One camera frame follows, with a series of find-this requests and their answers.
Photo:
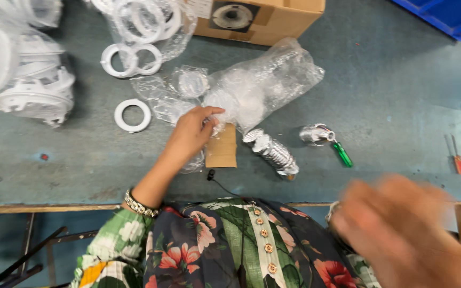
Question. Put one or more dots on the person's left hand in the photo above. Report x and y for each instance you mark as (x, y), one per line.
(189, 134)

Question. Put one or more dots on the person's right hand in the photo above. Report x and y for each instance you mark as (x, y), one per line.
(404, 234)

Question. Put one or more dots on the clear bag of silver parts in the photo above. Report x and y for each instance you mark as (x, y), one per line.
(260, 86)

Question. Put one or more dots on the brown cardboard piece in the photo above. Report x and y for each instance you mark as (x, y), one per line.
(221, 147)

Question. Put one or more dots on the empty clear plastic bag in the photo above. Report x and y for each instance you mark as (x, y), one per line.
(162, 104)

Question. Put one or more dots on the black clip microphone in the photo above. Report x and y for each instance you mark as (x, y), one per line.
(211, 175)

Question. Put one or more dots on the clear plastic wrapped disc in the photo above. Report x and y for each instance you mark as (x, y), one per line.
(190, 82)

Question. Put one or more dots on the stack of silver finned discs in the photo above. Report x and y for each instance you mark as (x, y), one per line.
(272, 152)

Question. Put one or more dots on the clear bag of white rings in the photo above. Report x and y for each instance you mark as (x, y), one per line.
(150, 22)

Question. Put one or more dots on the floral patterned dress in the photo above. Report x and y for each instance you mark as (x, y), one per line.
(230, 248)

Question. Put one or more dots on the silver lamp housing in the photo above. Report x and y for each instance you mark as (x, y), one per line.
(316, 134)

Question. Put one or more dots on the brown cardboard box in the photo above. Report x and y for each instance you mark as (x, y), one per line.
(262, 18)

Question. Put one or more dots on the small red cap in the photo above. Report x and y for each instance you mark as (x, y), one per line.
(44, 156)

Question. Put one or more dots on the clear bag of white housings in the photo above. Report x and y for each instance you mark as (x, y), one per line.
(20, 60)

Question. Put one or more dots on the blue plastic crate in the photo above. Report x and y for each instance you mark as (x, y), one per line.
(446, 16)

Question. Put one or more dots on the black metal stool frame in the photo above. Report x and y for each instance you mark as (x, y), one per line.
(18, 256)

